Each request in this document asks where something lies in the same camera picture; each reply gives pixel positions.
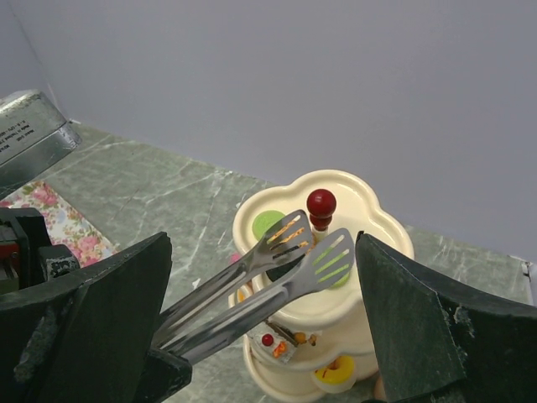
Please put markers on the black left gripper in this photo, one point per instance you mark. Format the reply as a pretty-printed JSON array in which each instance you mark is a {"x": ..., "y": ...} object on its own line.
[{"x": 28, "y": 256}]

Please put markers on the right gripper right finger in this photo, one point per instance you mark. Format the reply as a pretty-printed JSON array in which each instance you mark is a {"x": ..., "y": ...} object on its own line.
[{"x": 439, "y": 340}]

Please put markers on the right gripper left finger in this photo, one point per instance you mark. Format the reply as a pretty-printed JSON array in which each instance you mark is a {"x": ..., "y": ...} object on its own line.
[{"x": 86, "y": 336}]

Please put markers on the orange toy tart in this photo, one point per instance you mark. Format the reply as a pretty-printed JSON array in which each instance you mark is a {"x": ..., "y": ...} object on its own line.
[{"x": 243, "y": 293}]

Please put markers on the white toy cake slice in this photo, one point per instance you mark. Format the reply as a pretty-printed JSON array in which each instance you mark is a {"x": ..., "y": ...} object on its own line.
[{"x": 272, "y": 343}]

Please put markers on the black sandwich cookie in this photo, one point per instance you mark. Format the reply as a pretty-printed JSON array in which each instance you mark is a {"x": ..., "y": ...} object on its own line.
[{"x": 276, "y": 273}]

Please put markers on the floral serving tray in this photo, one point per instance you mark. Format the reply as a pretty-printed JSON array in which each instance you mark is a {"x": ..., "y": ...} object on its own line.
[{"x": 64, "y": 223}]

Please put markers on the yellow toy tart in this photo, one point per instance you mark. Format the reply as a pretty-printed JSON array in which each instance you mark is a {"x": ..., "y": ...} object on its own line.
[{"x": 337, "y": 377}]

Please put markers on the cream three-tier cake stand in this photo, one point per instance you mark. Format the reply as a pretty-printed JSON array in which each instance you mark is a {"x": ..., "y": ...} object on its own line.
[{"x": 333, "y": 322}]

